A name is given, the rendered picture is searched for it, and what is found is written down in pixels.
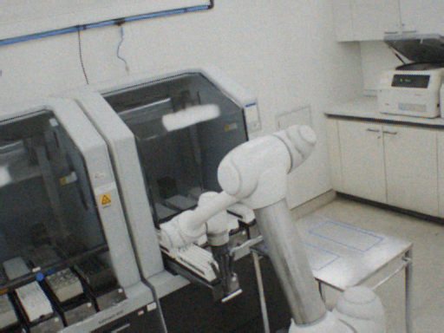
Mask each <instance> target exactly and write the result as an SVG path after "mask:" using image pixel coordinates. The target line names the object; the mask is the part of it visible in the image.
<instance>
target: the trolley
mask: <svg viewBox="0 0 444 333"><path fill-rule="evenodd" d="M294 224H295V226H296V228H297V231H298V234H299V237H300V238H301V241H302V244H303V247H304V252H305V254H306V257H307V259H308V261H309V263H310V267H311V269H312V271H311V272H312V274H313V276H314V279H315V280H316V281H317V282H318V284H319V289H318V291H319V294H320V295H321V298H322V300H323V303H324V308H325V309H326V310H329V311H331V312H332V311H333V310H334V309H335V306H333V305H331V304H328V303H325V302H326V296H325V290H324V285H327V286H329V287H330V288H332V289H333V290H334V289H336V290H338V291H341V292H342V293H343V292H344V291H346V290H347V289H349V288H351V287H355V286H360V285H361V284H363V283H365V282H366V281H367V280H368V279H370V278H371V277H373V276H374V275H375V274H376V273H378V272H379V271H380V270H381V269H383V268H384V267H386V266H387V265H389V264H391V263H392V262H394V261H395V260H397V259H398V258H399V257H400V256H401V255H402V254H404V253H405V257H402V260H405V263H404V265H402V266H401V267H399V268H398V269H397V270H395V271H394V272H393V273H392V274H390V275H389V276H387V277H385V278H384V279H383V280H382V281H381V282H379V283H378V284H376V285H375V286H373V288H371V291H375V290H377V289H378V288H379V287H381V286H382V284H384V283H386V282H387V281H388V280H390V279H391V278H392V277H393V276H394V275H395V274H396V273H398V272H399V271H401V270H402V269H404V268H405V277H406V281H405V291H406V300H405V306H406V319H405V321H406V333H413V301H412V299H413V284H412V280H413V266H412V261H413V260H412V257H413V250H412V247H413V243H409V242H408V241H405V240H402V239H399V238H396V237H394V238H393V237H390V236H388V235H385V234H382V233H380V232H374V231H371V230H368V229H365V228H363V227H360V226H358V225H353V224H352V225H351V224H348V223H345V222H343V221H341V220H337V219H333V218H331V217H328V216H325V215H319V214H316V213H313V214H311V215H310V216H308V217H306V218H304V219H301V220H299V221H298V222H296V223H294ZM248 248H249V251H250V254H251V262H252V269H253V274H254V278H255V284H256V289H257V294H258V307H259V312H260V317H261V322H262V327H263V332H264V333H269V323H268V318H267V313H266V308H265V303H264V293H263V284H262V278H261V273H260V268H259V262H258V255H260V256H262V257H264V258H268V259H270V260H271V258H270V255H269V253H268V251H267V248H266V246H265V243H264V240H263V239H261V240H260V241H258V242H257V243H255V244H253V245H250V246H248ZM292 322H293V321H292ZM292 322H289V323H287V325H285V326H284V327H283V328H282V329H280V330H278V331H277V332H275V333H289V329H290V326H291V323H292Z"/></svg>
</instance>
